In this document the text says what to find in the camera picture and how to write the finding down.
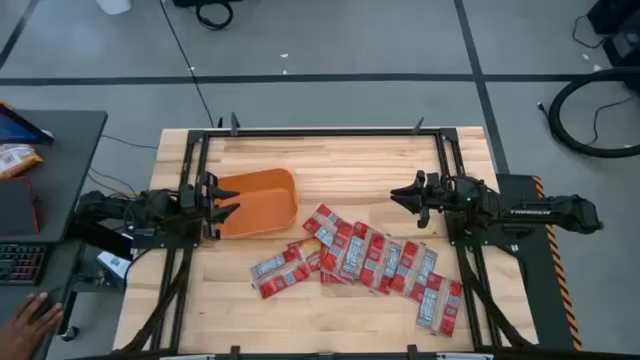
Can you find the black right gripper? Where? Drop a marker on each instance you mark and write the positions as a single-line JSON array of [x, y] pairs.
[[435, 197]]

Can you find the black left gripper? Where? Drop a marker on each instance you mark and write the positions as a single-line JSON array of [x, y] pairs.
[[200, 207]]

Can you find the red popcorn bag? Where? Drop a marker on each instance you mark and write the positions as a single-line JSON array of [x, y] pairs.
[[356, 252], [380, 262], [277, 275], [336, 250], [440, 305], [310, 250], [322, 222], [415, 270]]

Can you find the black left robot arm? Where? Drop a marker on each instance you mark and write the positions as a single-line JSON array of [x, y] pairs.
[[115, 207]]

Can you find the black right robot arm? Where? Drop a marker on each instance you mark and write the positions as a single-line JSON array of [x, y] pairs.
[[550, 212]]

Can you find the orange plastic basket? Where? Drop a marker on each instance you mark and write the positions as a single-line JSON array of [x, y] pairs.
[[260, 205]]

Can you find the white box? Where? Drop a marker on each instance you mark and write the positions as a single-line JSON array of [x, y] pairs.
[[114, 265]]

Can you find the dark grey side desk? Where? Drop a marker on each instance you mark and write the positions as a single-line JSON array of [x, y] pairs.
[[70, 165]]

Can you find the large black hoop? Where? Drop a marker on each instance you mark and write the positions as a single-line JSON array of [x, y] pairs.
[[552, 117]]

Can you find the black caster wheel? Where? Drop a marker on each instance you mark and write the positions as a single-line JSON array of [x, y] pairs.
[[70, 333]]

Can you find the orange snack bag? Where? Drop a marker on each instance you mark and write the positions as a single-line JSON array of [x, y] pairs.
[[17, 160]]

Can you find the black keyboard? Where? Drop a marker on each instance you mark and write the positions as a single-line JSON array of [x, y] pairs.
[[20, 264]]

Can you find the tablet with blue screen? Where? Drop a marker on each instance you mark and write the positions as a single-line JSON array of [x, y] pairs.
[[17, 129]]

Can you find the white bucket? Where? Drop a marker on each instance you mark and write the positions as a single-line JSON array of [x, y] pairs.
[[114, 6]]

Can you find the person's hand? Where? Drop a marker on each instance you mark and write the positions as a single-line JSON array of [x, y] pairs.
[[25, 325]]

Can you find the black equipment box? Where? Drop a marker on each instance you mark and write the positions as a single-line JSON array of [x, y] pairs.
[[620, 35]]

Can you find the black metal frame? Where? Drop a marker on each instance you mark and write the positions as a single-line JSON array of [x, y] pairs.
[[325, 132]]

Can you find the black hazard-striped base plate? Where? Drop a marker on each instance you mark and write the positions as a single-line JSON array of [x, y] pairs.
[[540, 280]]

